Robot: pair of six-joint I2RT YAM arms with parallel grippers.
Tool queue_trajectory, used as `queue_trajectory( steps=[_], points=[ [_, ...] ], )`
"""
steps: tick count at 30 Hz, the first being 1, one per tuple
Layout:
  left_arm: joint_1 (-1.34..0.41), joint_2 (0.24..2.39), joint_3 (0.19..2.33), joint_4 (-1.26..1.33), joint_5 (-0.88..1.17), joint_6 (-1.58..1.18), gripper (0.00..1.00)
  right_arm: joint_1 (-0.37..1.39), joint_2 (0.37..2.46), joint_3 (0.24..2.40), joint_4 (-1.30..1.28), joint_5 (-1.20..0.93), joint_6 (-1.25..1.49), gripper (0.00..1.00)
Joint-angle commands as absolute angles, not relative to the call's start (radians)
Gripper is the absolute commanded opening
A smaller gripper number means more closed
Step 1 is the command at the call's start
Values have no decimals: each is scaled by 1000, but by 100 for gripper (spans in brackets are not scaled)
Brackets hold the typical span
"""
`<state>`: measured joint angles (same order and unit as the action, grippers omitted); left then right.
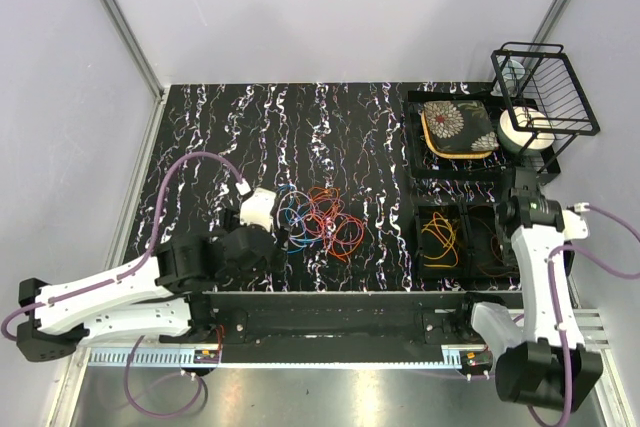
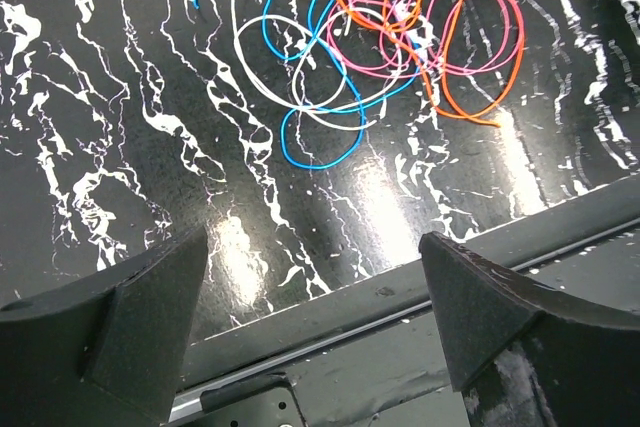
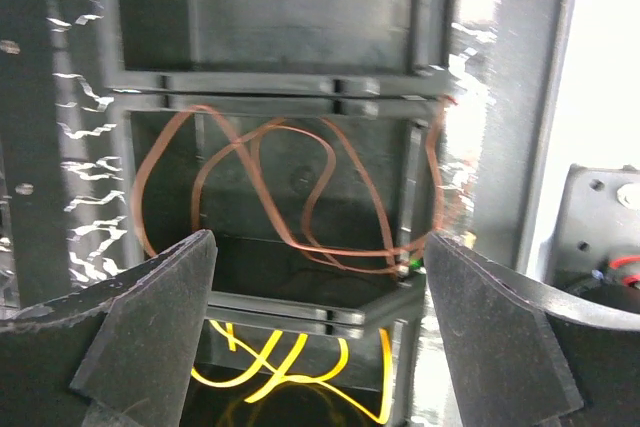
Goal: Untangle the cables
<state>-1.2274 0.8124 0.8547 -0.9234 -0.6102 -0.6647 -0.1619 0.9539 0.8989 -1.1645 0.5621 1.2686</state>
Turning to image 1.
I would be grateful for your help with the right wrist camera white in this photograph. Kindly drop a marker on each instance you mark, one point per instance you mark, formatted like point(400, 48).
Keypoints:
point(575, 225)

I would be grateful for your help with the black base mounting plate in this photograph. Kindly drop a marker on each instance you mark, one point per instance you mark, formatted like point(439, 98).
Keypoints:
point(241, 317)

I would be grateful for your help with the aluminium rail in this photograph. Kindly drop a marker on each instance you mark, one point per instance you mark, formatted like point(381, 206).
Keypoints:
point(431, 349)

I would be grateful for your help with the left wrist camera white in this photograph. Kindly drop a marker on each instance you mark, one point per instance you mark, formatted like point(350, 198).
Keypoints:
point(257, 206)

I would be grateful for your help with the black bin left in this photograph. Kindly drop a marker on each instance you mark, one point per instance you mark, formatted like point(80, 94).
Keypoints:
point(441, 241)

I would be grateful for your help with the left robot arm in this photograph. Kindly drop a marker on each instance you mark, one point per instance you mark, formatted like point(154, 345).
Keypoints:
point(165, 295)

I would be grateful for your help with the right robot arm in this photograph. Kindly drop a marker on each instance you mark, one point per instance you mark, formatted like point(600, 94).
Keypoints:
point(545, 361)

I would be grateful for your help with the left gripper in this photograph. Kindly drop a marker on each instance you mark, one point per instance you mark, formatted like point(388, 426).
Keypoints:
point(282, 237)

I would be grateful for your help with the black tray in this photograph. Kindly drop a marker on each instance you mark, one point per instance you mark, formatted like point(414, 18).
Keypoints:
point(425, 164)

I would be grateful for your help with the black marble pattern mat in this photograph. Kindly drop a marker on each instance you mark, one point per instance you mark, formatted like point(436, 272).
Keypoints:
point(302, 139)

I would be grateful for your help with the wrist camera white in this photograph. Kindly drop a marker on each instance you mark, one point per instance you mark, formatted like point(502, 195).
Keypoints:
point(257, 206)
point(575, 225)

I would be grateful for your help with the black bin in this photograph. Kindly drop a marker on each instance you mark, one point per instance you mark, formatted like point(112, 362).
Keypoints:
point(483, 246)
point(441, 241)

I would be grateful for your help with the floral black cushion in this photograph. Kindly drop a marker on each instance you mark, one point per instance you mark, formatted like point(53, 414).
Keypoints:
point(458, 130)

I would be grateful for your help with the white cup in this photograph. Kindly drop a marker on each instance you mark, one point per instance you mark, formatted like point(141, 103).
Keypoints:
point(513, 73)

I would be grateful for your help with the black bin middle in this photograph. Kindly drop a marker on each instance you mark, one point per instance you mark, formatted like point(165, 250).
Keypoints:
point(483, 246)

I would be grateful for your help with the black wire dish rack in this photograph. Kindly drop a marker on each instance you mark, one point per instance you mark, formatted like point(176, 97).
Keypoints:
point(552, 87)

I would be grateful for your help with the white plate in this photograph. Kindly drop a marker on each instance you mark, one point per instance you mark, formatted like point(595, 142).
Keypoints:
point(533, 139)

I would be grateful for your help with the left aluminium frame post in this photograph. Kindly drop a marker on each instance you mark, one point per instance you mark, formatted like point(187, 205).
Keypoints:
point(118, 19)

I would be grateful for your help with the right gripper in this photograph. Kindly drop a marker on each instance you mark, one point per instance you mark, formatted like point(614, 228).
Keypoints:
point(505, 247)

